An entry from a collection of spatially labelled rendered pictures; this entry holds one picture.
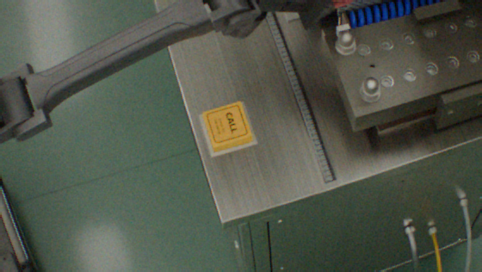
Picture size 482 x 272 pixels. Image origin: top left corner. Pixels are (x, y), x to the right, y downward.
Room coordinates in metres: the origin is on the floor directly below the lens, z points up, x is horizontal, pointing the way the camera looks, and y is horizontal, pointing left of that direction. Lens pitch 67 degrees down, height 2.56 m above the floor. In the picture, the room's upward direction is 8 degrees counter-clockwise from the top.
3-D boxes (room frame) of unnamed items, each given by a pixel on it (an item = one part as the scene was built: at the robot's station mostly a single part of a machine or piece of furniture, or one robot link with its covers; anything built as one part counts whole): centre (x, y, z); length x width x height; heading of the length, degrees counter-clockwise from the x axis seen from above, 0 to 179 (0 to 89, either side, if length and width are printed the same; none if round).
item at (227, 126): (0.72, 0.02, 0.91); 0.07 x 0.07 x 0.02; 10
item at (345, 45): (0.79, -0.20, 1.05); 0.04 x 0.04 x 0.04
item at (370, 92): (0.70, -0.22, 1.05); 0.04 x 0.04 x 0.04
